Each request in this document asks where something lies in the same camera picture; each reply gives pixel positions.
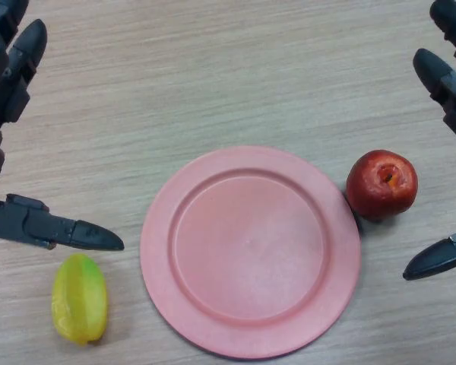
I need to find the yellow green starfruit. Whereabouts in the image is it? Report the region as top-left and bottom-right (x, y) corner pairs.
(51, 253), (109, 347)

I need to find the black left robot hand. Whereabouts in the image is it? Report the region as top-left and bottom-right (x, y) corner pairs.
(0, 0), (125, 252)

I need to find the pink round plate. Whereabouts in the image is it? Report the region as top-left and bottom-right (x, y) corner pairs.
(139, 145), (363, 360)

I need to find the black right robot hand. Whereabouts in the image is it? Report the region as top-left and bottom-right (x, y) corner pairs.
(402, 0), (456, 281)

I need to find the red apple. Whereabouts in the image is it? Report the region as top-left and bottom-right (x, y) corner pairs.
(346, 149), (419, 223)

